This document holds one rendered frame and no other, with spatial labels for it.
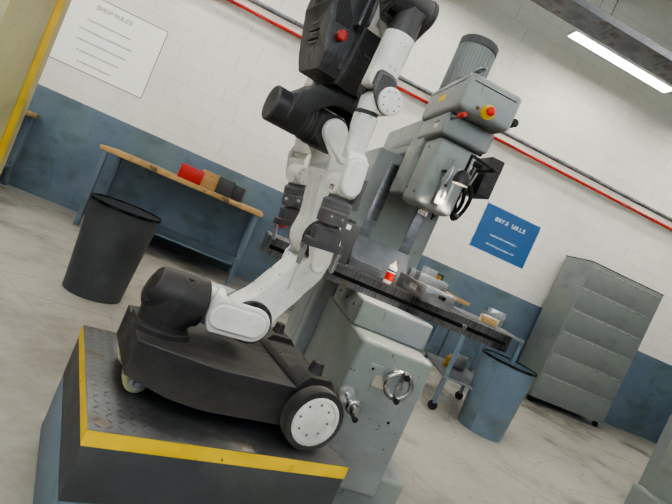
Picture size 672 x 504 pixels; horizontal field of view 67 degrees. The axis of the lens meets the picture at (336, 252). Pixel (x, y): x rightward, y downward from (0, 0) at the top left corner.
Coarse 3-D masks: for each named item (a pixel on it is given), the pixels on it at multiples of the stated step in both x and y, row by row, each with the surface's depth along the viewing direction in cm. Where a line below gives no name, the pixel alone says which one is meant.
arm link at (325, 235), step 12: (324, 216) 144; (336, 216) 144; (348, 216) 148; (312, 228) 148; (324, 228) 145; (336, 228) 147; (312, 240) 144; (324, 240) 146; (336, 240) 147; (336, 252) 148
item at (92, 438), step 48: (96, 336) 172; (96, 384) 141; (48, 432) 162; (96, 432) 120; (144, 432) 128; (192, 432) 138; (240, 432) 149; (48, 480) 136; (96, 480) 123; (144, 480) 128; (192, 480) 134; (240, 480) 141; (288, 480) 149; (336, 480) 157
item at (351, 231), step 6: (348, 222) 227; (354, 222) 230; (342, 228) 227; (348, 228) 227; (354, 228) 228; (360, 228) 229; (348, 234) 228; (354, 234) 229; (342, 240) 228; (348, 240) 228; (354, 240) 229; (342, 246) 228; (348, 246) 229; (342, 252) 228; (348, 252) 229; (342, 258) 229
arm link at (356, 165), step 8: (344, 152) 144; (352, 152) 142; (360, 152) 143; (344, 160) 143; (352, 160) 141; (360, 160) 141; (344, 168) 142; (352, 168) 141; (360, 168) 142; (344, 176) 141; (352, 176) 141; (360, 176) 142; (344, 184) 141; (352, 184) 142; (360, 184) 143; (344, 192) 142; (352, 192) 142
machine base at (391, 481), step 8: (392, 464) 226; (392, 472) 218; (384, 480) 210; (392, 480) 211; (400, 480) 214; (384, 488) 210; (392, 488) 211; (400, 488) 212; (336, 496) 207; (344, 496) 208; (352, 496) 208; (360, 496) 209; (376, 496) 210; (384, 496) 211; (392, 496) 211
